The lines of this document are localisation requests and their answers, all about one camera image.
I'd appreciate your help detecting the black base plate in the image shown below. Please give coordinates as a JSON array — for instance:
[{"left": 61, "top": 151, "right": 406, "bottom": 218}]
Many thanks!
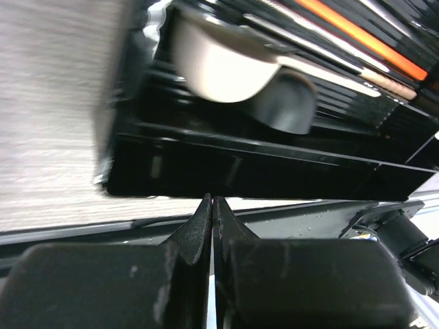
[{"left": 1, "top": 199, "right": 424, "bottom": 276}]

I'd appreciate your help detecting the orange chopstick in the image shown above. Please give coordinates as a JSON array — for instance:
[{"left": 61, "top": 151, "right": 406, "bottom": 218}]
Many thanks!
[{"left": 297, "top": 0, "right": 428, "bottom": 81}]

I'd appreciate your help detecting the small white ceramic spoon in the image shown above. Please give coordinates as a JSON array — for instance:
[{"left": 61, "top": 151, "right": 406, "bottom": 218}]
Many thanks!
[{"left": 171, "top": 10, "right": 380, "bottom": 103}]

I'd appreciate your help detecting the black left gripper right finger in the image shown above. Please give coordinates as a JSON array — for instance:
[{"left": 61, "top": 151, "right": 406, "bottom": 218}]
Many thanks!
[{"left": 213, "top": 197, "right": 414, "bottom": 328}]

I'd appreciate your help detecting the black spoon in tray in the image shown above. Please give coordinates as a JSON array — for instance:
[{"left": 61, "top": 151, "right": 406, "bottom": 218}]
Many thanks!
[{"left": 245, "top": 68, "right": 317, "bottom": 135}]

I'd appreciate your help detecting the black cutlery tray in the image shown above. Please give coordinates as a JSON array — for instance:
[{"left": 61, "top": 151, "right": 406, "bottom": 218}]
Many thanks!
[{"left": 94, "top": 1, "right": 438, "bottom": 201}]

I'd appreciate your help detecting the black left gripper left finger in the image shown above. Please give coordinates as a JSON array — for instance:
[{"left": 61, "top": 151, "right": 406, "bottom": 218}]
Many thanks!
[{"left": 1, "top": 195, "right": 212, "bottom": 328}]

